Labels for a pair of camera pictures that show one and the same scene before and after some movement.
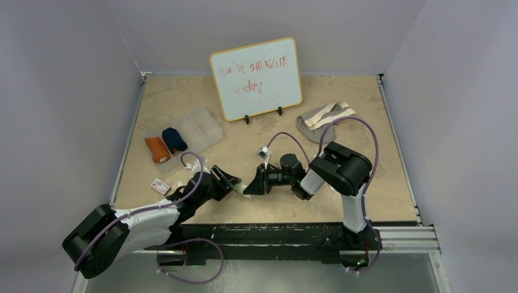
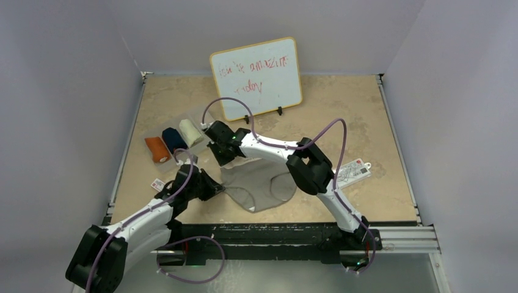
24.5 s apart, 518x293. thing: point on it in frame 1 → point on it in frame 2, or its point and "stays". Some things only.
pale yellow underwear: [240, 188] → [190, 133]
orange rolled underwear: [159, 152] stays
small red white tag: [160, 186] stays
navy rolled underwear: [174, 140] stays
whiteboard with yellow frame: [256, 78] stays
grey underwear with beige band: [313, 124] → [258, 182]
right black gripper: [260, 185] → [222, 160]
